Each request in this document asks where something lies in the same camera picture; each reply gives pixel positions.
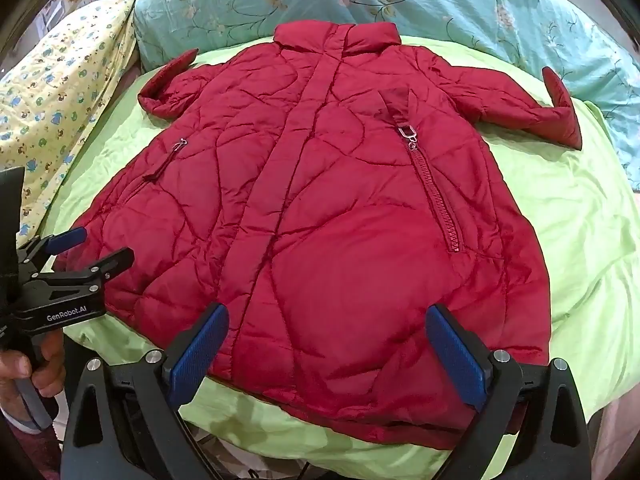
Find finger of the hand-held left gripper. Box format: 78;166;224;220
32;246;136;292
17;226;89;267

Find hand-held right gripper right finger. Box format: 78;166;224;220
425;304;592;480

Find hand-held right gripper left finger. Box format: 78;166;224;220
60;304;231;480

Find red quilted jacket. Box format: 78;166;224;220
52;21;584;452

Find person's left hand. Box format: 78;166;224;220
0;332;67;423

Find yellow printed blanket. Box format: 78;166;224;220
0;0;142;227

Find light green bed sheet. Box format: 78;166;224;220
37;35;640;480

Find teal floral quilt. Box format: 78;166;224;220
132;0;640;193

